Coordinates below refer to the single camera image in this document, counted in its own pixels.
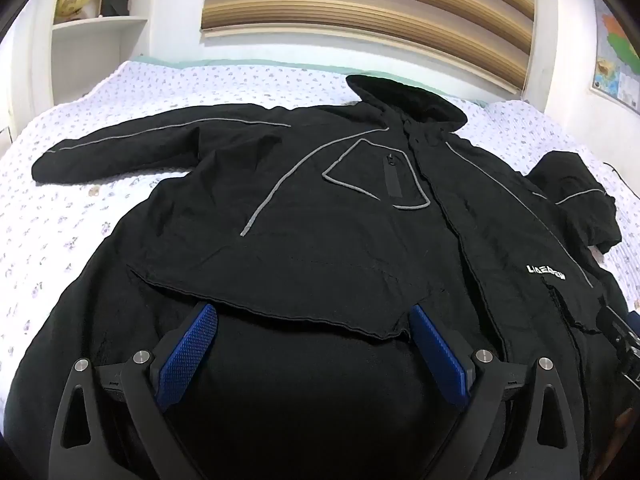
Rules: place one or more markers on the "striped wooden headboard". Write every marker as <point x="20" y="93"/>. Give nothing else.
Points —
<point x="370" y="5"/>

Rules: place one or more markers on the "white wall shelf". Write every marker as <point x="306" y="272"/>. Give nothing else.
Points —
<point x="100" y="27"/>

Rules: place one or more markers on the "white floral bedspread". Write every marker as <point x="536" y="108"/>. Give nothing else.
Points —
<point x="75" y="210"/>

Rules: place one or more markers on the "green bed sheet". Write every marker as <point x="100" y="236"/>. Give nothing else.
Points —
<point x="210" y="63"/>

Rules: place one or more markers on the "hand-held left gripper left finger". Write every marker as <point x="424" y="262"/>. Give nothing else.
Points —
<point x="187" y="360"/>

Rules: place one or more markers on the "dark picture frame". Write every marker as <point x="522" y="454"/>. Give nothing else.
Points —
<point x="115" y="1"/>

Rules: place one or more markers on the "black jacket with grey piping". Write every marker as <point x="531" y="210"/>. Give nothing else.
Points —
<point x="320" y="240"/>

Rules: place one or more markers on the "wall map poster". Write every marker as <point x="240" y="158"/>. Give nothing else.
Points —
<point x="617" y="55"/>

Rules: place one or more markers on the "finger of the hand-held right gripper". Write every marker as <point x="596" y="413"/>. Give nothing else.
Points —
<point x="614" y="324"/>

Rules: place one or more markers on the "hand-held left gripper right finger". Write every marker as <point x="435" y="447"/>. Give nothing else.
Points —
<point x="440" y="360"/>

